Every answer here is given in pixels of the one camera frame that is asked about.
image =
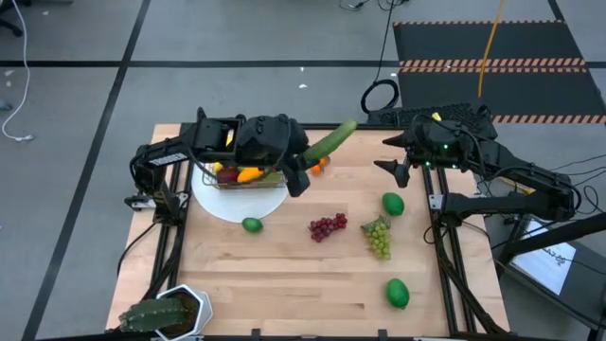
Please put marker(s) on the white paper sheet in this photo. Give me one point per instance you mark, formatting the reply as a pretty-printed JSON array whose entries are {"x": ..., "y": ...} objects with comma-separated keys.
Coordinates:
[{"x": 544, "y": 265}]

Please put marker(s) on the green cucumber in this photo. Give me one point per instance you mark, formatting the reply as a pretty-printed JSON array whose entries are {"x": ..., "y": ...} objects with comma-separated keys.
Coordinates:
[{"x": 331, "y": 140}]

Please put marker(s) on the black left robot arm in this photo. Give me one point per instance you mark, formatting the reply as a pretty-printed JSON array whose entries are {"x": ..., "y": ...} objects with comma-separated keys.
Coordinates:
[{"x": 151, "y": 156}]

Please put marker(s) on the black perforated panel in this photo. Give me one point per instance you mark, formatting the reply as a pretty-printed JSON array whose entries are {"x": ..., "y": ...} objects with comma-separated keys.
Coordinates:
[{"x": 454, "y": 110}]

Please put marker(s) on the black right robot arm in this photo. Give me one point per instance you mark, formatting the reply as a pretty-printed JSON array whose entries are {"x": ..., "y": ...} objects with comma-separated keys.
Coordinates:
[{"x": 511, "y": 204}]

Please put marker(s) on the white faceted plant pot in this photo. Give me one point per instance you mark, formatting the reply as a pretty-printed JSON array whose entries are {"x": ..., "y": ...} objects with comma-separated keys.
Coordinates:
[{"x": 204, "y": 308}]

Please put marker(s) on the green lime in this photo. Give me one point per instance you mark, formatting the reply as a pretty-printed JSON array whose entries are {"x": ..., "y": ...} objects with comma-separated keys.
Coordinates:
[
  {"x": 252, "y": 224},
  {"x": 397, "y": 293},
  {"x": 393, "y": 203}
]

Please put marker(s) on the black stand beam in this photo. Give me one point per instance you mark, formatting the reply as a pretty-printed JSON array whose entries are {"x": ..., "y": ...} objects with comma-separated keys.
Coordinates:
[{"x": 558, "y": 234}]

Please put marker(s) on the green cactus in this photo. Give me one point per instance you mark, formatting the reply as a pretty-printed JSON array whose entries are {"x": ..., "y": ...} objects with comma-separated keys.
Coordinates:
[{"x": 151, "y": 313}]

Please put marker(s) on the red grape bunch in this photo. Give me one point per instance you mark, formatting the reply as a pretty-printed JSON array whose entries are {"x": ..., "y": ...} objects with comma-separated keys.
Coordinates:
[{"x": 324, "y": 227}]

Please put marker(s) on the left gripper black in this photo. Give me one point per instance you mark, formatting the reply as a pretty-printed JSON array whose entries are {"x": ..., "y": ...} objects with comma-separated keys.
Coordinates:
[{"x": 270, "y": 139}]

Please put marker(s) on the green grape bunch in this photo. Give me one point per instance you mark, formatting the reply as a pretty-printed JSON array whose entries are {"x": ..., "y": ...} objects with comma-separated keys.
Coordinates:
[{"x": 379, "y": 239}]

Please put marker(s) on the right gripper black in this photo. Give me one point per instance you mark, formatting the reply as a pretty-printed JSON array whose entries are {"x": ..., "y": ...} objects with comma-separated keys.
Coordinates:
[{"x": 442, "y": 142}]

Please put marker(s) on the black chair base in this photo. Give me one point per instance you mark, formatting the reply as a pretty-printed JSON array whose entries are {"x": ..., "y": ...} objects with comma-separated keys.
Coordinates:
[{"x": 9, "y": 26}]

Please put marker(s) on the yellow lemon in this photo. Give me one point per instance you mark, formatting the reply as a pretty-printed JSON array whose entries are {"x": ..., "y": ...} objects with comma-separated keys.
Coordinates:
[{"x": 218, "y": 166}]

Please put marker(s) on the black orange-striped floor mat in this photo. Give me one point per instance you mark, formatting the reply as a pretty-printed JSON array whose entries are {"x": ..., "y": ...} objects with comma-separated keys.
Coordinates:
[{"x": 473, "y": 42}]

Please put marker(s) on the black metal table frame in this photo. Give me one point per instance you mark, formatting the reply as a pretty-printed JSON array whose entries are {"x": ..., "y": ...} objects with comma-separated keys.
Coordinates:
[{"x": 326, "y": 126}]

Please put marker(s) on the green pear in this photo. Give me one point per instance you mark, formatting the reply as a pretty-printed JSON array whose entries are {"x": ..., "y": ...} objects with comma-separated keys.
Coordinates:
[{"x": 272, "y": 179}]

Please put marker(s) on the dark red apple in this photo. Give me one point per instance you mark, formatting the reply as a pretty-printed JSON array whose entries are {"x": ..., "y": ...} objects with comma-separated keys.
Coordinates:
[{"x": 228, "y": 175}]

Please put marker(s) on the yellow orange mango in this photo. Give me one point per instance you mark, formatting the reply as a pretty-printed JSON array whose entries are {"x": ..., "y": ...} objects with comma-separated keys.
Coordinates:
[{"x": 249, "y": 174}]

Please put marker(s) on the white round plate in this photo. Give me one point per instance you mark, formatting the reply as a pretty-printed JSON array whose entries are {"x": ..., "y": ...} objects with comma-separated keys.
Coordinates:
[{"x": 237, "y": 206}]

